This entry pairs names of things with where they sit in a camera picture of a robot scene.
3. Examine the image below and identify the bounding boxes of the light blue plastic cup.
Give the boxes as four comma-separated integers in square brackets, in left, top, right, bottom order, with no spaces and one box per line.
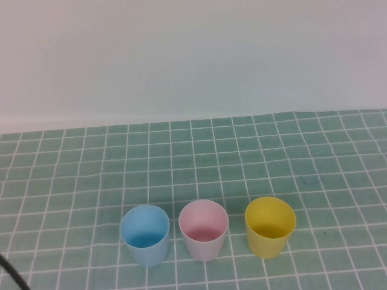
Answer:
[120,204,171,268]

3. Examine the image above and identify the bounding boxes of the yellow plastic cup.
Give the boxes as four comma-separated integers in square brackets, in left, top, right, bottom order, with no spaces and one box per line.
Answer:
[244,196,297,260]

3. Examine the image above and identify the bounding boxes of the pink plastic cup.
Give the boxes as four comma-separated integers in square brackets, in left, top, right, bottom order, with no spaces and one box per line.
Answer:
[178,199,229,262]

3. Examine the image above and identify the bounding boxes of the green white checked tablecloth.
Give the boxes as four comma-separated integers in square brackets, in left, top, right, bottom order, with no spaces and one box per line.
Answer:
[0,109,387,290]

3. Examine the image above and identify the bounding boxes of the thick black cable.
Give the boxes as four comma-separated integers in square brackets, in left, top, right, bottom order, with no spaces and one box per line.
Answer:
[0,253,31,290]

